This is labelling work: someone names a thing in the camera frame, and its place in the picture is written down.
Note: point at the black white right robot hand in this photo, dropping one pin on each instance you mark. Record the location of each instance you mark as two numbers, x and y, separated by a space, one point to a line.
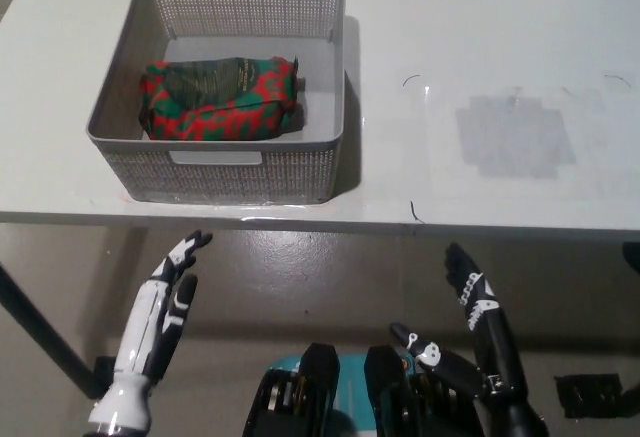
490 322

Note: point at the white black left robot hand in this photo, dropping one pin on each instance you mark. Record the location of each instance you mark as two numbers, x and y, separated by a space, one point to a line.
150 322

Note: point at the red green coffee bean bag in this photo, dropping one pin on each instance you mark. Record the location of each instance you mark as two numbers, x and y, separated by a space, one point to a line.
220 102

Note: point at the black metal table leg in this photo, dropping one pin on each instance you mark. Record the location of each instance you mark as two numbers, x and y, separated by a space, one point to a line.
50 337

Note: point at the dark object under table edge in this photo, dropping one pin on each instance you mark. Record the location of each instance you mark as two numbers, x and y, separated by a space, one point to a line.
632 257

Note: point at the black teal robot body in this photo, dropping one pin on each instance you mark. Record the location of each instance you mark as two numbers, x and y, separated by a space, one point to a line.
310 397

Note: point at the grey tape patch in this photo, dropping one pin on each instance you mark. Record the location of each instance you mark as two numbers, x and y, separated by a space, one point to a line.
515 137

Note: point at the grey perforated plastic basket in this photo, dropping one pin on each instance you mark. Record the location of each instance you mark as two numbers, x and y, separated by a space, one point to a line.
320 57

